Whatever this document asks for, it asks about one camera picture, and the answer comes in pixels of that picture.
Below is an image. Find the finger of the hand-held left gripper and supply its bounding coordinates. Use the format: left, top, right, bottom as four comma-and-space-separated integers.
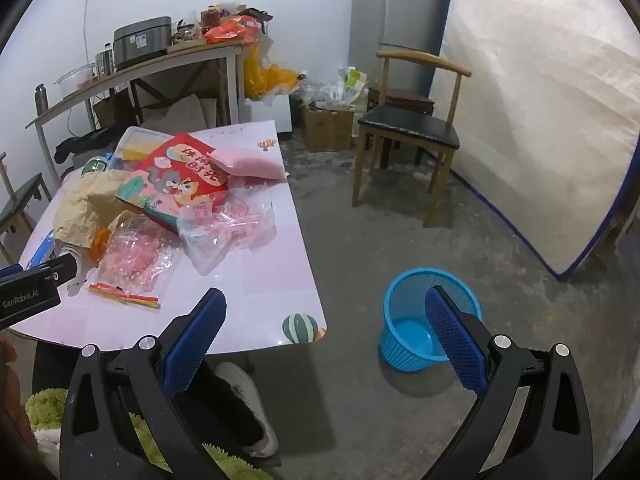
22, 254, 83, 288

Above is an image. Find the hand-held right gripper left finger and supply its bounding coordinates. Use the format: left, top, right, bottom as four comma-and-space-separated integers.
59, 287, 228, 480

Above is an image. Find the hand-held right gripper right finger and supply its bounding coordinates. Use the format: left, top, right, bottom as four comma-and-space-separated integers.
425, 285, 596, 480

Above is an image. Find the brown paper bag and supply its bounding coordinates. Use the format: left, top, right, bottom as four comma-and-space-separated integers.
52, 170, 141, 261

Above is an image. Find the blue plastic basket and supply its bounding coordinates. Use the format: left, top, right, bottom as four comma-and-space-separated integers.
378, 267, 483, 373

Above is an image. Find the small clear pink-print plastic bag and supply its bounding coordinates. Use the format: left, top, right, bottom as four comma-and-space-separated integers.
97, 215, 183, 296

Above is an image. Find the green plastic bottle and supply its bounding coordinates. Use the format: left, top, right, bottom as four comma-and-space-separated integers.
80, 156, 112, 177

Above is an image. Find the person's left hand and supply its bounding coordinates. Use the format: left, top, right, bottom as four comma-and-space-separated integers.
0, 336, 37, 456

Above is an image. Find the colourful striped wrapper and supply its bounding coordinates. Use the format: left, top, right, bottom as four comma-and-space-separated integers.
87, 282, 162, 311

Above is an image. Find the wooden chair with black seat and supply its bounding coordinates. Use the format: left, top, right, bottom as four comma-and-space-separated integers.
351, 50, 472, 228
0, 152, 53, 266

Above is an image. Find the white shoe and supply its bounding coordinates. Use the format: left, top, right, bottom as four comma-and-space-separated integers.
215, 361, 279, 458

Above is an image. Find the green fuzzy rug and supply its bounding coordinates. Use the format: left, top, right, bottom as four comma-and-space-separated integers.
25, 387, 273, 480

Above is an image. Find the pink printed tablecloth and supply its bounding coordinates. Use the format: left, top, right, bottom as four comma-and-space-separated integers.
7, 120, 328, 348

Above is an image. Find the large clear pink-print plastic bag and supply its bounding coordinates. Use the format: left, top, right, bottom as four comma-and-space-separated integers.
176, 187, 278, 276

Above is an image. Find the black bag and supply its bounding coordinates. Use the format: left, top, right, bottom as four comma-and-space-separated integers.
54, 127, 131, 163

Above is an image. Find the red snack package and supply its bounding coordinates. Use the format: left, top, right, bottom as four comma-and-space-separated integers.
116, 132, 236, 233

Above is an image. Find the clear plastic box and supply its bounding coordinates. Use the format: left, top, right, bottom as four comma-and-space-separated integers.
107, 126, 176, 171

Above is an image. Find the small brown cardboard box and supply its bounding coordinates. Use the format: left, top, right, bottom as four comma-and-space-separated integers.
94, 95, 132, 128

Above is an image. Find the pink sponge cloth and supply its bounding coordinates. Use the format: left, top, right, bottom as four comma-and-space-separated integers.
207, 142, 288, 181

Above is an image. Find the glass bowl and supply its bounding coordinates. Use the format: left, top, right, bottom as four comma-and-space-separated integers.
54, 65, 98, 100

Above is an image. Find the white side table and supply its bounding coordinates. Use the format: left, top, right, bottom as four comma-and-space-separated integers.
25, 42, 246, 181

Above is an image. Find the white low cabinet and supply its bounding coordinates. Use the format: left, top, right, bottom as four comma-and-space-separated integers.
244, 95, 293, 135

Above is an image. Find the grey rice cooker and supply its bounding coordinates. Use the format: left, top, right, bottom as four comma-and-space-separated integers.
113, 16, 173, 71

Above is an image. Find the beige mattress with blue edge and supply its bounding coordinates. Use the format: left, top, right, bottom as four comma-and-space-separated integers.
440, 0, 640, 281

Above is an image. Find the dark wooden stool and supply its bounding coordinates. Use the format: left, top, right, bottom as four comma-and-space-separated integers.
367, 86, 436, 168

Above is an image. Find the large cardboard box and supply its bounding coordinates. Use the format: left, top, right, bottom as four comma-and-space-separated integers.
300, 105, 355, 152

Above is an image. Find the yellow plastic bag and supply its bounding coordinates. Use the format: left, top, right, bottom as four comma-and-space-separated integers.
243, 45, 306, 106

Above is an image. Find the pile of plastic packaging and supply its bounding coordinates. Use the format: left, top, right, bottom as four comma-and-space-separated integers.
292, 67, 371, 113

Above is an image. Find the red plastic bag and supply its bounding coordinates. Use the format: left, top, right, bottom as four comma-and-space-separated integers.
204, 15, 263, 45

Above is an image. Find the grey refrigerator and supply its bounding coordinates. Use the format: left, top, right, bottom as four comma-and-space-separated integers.
348, 0, 453, 98

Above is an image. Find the white wall cable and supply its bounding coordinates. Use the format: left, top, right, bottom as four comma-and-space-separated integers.
81, 0, 97, 46

